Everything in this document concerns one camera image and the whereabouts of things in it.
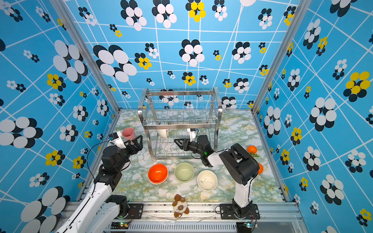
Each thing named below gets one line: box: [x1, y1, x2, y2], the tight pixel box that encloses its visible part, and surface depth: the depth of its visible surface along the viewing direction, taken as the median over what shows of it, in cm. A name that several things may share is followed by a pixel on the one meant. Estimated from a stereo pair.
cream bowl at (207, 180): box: [196, 169, 219, 192], surface depth 84 cm
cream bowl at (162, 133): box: [156, 129, 168, 138], surface depth 94 cm
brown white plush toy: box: [171, 194, 190, 218], surface depth 75 cm
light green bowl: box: [174, 162, 195, 183], surface depth 86 cm
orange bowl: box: [147, 163, 169, 185], surface depth 84 cm
